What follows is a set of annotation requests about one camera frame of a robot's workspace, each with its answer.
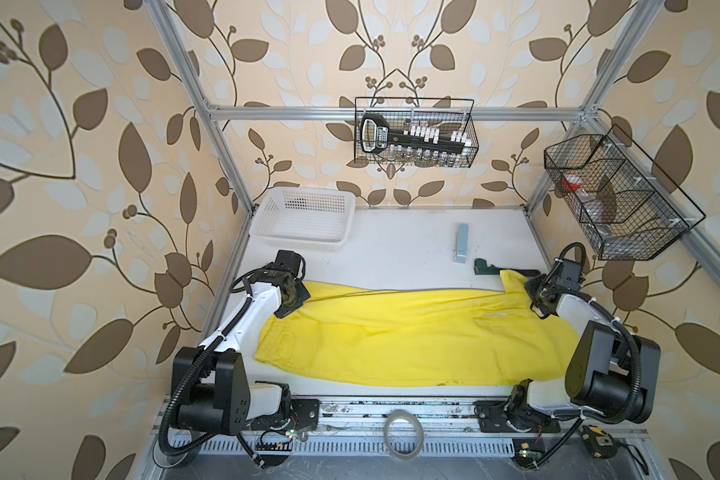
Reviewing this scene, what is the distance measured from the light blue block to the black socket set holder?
36cm

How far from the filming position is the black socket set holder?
0.84 m

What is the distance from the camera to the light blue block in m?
1.04

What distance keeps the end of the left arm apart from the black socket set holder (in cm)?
41

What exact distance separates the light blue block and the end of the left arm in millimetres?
546

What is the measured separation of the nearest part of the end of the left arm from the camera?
619 mm
